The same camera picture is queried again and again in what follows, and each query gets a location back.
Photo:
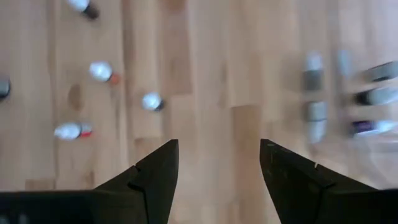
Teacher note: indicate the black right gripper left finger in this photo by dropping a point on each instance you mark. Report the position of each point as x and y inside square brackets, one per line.
[124, 202]

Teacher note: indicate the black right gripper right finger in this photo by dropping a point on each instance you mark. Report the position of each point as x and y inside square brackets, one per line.
[311, 199]

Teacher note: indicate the small dark food coloring bottle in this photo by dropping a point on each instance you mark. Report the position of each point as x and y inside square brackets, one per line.
[317, 121]
[312, 71]
[376, 95]

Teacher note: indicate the small red food coloring bottle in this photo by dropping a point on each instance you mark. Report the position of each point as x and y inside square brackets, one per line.
[70, 131]

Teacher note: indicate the small purple food coloring bottle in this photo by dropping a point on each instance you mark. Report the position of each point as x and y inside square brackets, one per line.
[371, 127]

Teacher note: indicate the small navy food coloring bottle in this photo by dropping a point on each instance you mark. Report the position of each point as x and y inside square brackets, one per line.
[151, 101]

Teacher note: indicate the small orange food coloring bottle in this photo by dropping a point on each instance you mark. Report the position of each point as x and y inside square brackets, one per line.
[101, 71]

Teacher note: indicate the small brown food coloring bottle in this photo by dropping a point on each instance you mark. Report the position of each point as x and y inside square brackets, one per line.
[87, 8]

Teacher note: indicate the clear plastic bin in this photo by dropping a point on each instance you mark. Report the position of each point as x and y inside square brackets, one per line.
[339, 109]

